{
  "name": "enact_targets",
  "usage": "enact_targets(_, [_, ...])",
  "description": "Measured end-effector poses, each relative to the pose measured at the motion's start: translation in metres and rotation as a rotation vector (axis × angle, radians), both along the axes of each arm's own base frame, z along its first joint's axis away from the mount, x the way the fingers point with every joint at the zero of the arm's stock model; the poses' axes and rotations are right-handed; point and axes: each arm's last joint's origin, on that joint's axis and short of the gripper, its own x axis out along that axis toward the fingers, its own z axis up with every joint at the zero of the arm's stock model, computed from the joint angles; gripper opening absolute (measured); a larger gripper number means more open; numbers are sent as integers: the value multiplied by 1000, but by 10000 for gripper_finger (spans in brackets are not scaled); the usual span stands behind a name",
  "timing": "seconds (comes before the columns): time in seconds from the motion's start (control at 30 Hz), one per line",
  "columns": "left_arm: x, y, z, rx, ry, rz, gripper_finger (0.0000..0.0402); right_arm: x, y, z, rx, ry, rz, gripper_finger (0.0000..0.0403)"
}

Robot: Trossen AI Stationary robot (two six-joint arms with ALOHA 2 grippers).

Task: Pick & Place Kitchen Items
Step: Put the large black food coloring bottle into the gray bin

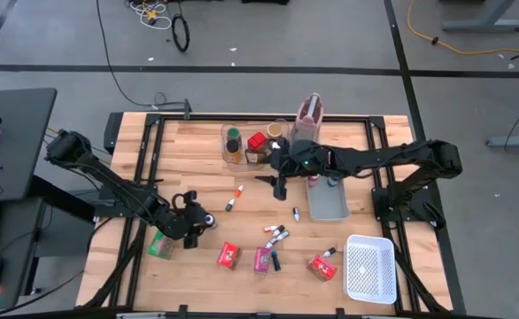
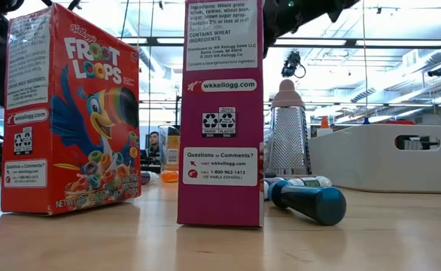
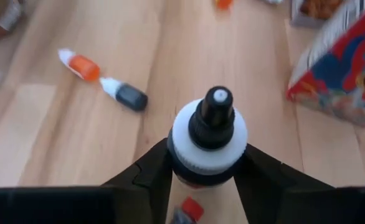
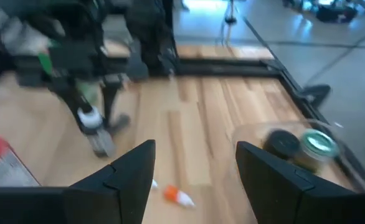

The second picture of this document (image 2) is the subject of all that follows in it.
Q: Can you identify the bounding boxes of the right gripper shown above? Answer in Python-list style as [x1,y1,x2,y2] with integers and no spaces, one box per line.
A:
[262,0,321,57]

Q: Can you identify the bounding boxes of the orange cap small dropper bottle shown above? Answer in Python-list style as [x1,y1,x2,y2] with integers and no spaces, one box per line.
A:
[160,169,180,184]

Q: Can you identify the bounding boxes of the hanging black cable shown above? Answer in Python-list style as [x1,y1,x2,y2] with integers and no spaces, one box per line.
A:
[119,0,130,38]

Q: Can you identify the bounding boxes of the person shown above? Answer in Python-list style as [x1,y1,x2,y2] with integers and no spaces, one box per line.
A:
[148,130,160,159]

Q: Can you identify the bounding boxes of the gray plastic bin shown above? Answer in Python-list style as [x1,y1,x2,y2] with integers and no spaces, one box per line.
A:
[308,123,441,195]

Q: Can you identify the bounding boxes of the clear plastic organizer bin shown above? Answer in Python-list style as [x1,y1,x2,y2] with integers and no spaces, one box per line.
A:
[157,124,181,178]

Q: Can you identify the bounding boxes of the green label small dropper bottle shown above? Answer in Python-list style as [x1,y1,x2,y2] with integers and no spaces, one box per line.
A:
[287,175,333,188]

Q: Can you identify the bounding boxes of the orange cap colouring bottle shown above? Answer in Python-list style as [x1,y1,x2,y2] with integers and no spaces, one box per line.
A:
[316,115,333,138]

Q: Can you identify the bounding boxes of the magenta Raisin Bran cereal box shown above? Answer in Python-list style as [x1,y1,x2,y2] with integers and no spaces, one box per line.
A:
[176,0,265,229]

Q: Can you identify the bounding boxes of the red Froot Loops cereal box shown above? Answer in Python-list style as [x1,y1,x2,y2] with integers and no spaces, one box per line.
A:
[0,2,142,217]

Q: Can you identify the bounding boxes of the pink handle box grater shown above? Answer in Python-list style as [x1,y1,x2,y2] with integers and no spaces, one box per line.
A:
[268,78,312,176]

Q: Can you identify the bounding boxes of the dark blue tube teal ends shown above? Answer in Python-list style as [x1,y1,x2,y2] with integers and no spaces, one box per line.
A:
[267,179,348,227]

